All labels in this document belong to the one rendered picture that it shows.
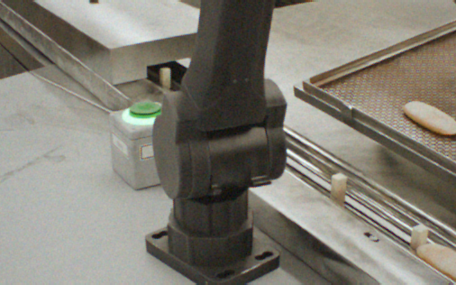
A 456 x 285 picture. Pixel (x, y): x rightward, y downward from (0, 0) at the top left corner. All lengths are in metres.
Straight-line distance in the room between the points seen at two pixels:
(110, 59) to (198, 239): 0.46
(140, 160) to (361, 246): 0.31
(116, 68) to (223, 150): 0.49
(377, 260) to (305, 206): 0.13
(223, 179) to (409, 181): 0.34
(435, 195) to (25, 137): 0.57
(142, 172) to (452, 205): 0.37
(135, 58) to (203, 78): 0.52
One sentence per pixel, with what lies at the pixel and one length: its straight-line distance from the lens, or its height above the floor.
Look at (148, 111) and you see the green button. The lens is 0.96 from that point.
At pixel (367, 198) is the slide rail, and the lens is 0.89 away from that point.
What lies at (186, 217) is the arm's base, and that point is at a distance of 0.78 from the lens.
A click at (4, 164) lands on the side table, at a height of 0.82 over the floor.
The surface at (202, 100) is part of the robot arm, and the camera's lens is 0.68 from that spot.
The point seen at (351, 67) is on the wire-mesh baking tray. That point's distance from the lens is 1.13.
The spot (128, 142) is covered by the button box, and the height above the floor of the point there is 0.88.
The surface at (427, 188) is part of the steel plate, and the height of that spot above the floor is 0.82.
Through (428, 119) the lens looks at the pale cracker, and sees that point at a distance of 0.97.
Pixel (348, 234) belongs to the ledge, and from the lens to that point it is 0.79.
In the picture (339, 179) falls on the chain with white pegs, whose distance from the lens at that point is 0.88.
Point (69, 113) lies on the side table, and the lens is 1.21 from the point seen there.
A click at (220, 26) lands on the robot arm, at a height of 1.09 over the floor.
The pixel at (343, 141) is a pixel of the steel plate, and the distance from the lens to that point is 1.10.
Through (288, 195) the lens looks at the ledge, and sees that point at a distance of 0.86.
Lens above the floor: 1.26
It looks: 24 degrees down
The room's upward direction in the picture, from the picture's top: straight up
